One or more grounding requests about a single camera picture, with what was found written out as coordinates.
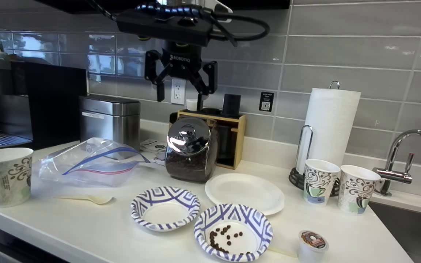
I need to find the wooden organizer box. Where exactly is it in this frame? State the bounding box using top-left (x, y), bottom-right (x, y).
top-left (169, 108), bottom-right (247, 170)

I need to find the stainless steel canister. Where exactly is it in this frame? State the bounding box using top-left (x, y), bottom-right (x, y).
top-left (79, 95), bottom-right (141, 153)

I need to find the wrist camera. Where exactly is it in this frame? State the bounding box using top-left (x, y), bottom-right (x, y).
top-left (116, 9), bottom-right (215, 47)

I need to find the metal paper towel holder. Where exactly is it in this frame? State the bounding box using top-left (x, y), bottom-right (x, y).
top-left (288, 81), bottom-right (341, 197)

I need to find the blue patterned paper bowl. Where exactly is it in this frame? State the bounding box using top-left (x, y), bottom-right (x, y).
top-left (130, 186), bottom-right (201, 232)
top-left (194, 203), bottom-right (274, 263)

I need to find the glass coffee bean jar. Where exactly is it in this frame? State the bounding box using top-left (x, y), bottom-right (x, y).
top-left (165, 117), bottom-right (219, 183)

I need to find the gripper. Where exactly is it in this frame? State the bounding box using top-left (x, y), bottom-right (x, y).
top-left (144, 40), bottom-right (219, 103)

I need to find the white wall socket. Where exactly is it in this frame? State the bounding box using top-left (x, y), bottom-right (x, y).
top-left (171, 78), bottom-right (187, 106)

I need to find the white paper plate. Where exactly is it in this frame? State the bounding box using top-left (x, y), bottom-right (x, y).
top-left (205, 172), bottom-right (285, 216)

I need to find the coffee pod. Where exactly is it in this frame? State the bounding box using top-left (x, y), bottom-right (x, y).
top-left (297, 230), bottom-right (329, 263)

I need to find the chrome tap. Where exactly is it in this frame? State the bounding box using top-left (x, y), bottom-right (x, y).
top-left (372, 129), bottom-right (421, 197)

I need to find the white paper leaflet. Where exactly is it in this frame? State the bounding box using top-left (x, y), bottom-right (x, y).
top-left (140, 138), bottom-right (168, 164)

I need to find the black code sticker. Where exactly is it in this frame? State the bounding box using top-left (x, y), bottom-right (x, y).
top-left (258, 91), bottom-right (275, 113)

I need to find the white paper towel roll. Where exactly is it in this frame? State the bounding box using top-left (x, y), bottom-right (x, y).
top-left (304, 87), bottom-right (362, 174)

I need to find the chrome jar lid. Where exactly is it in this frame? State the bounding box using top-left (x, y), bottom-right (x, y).
top-left (166, 117), bottom-right (211, 156)

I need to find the sink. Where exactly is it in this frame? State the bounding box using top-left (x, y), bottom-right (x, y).
top-left (367, 201), bottom-right (421, 263)

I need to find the heap of coffee beans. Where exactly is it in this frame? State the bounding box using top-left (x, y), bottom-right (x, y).
top-left (209, 224), bottom-right (251, 255)

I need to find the cream plastic spoon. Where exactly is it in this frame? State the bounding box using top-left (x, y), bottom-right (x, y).
top-left (55, 194), bottom-right (113, 205)

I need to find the black coffee machine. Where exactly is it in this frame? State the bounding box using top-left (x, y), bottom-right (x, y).
top-left (0, 58), bottom-right (88, 155)

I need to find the black cup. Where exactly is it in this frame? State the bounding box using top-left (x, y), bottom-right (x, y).
top-left (222, 94), bottom-right (241, 117)

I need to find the patterned paper cup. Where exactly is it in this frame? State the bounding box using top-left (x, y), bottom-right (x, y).
top-left (338, 165), bottom-right (382, 215)
top-left (303, 159), bottom-right (341, 207)
top-left (0, 147), bottom-right (34, 208)

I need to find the clear plastic zip bag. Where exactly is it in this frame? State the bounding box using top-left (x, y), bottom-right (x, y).
top-left (38, 137), bottom-right (151, 188)

